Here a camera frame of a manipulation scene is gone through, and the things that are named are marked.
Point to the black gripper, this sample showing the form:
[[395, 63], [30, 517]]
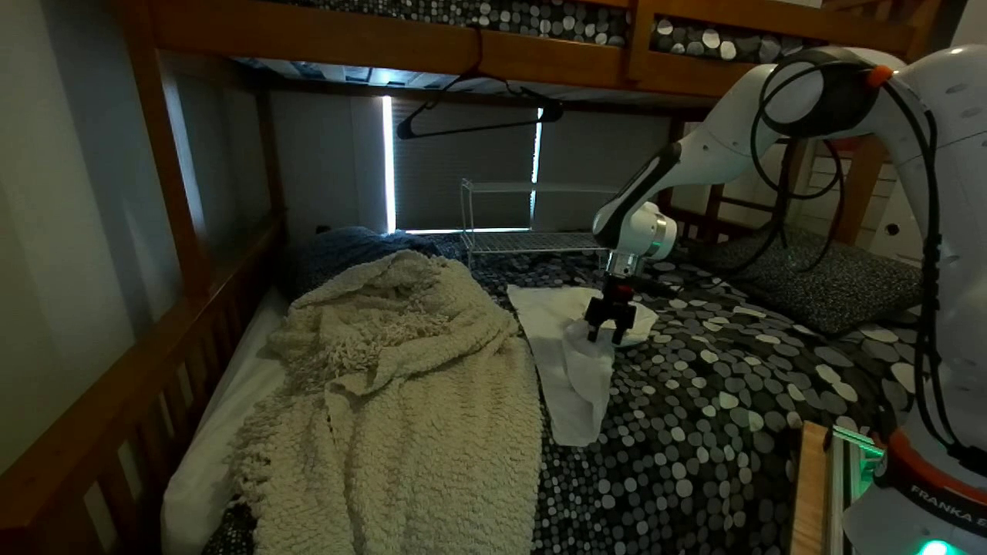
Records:
[[621, 292]]

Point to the white pillowcase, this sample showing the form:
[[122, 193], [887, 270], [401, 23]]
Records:
[[571, 370]]

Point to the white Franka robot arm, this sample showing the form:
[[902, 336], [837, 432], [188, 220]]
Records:
[[928, 227]]

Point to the white bed sheet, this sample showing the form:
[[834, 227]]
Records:
[[220, 411]]

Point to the black grey spotted duvet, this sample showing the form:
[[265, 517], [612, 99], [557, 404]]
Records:
[[721, 419]]

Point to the dark window blind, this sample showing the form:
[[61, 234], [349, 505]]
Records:
[[465, 169]]

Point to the grey spotted pillow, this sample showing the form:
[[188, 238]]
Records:
[[823, 288]]

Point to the cream knitted blanket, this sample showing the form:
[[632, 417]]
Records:
[[401, 411]]

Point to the black clothes hanger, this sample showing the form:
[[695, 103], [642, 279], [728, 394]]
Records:
[[479, 108]]

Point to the wooden board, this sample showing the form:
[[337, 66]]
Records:
[[814, 487]]

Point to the dark blue pillow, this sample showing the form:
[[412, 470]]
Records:
[[344, 249]]

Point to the spotted bunk bedding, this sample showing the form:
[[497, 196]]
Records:
[[484, 13]]

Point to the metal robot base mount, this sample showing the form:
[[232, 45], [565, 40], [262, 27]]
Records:
[[884, 503]]

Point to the wooden bunk bed frame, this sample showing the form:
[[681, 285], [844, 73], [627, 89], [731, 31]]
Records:
[[104, 388]]

